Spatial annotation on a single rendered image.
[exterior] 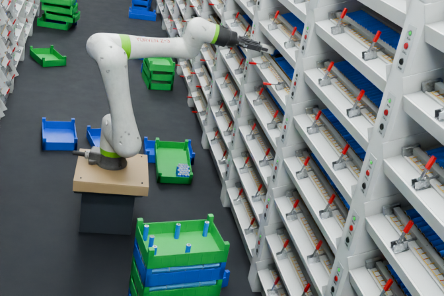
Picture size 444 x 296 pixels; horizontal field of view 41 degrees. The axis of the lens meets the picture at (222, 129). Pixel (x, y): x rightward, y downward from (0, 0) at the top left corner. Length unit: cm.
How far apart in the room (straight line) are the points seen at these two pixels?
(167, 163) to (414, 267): 221
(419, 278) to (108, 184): 158
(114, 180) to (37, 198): 60
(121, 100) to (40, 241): 81
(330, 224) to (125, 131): 103
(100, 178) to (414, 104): 162
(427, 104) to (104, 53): 138
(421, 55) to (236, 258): 166
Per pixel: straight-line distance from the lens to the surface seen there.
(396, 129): 163
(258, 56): 294
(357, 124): 184
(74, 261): 279
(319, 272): 210
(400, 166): 163
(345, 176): 192
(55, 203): 317
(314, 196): 215
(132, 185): 272
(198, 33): 267
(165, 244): 224
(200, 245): 227
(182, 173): 341
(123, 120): 257
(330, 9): 221
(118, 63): 245
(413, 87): 160
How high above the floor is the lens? 171
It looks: 24 degrees down
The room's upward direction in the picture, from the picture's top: 10 degrees clockwise
